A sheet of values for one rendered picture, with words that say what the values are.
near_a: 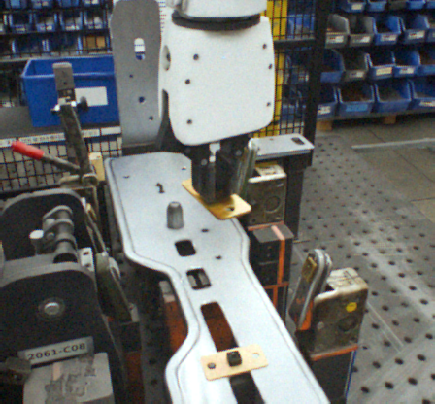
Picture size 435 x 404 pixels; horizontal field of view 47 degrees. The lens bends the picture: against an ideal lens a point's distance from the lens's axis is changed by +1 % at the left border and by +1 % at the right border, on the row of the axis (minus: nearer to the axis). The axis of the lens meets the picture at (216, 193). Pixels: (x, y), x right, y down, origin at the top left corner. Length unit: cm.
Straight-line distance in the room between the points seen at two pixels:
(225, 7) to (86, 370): 40
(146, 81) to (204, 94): 80
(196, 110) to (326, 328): 44
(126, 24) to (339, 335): 79
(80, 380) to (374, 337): 75
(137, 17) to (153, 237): 52
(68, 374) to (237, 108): 34
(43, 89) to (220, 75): 92
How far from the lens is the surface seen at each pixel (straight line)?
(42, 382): 59
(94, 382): 57
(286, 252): 93
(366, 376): 110
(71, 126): 93
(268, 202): 103
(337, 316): 75
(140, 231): 91
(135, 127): 125
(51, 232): 63
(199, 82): 41
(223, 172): 49
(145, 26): 119
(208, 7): 40
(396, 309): 126
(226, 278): 80
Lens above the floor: 151
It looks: 30 degrees down
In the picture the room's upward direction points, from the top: straight up
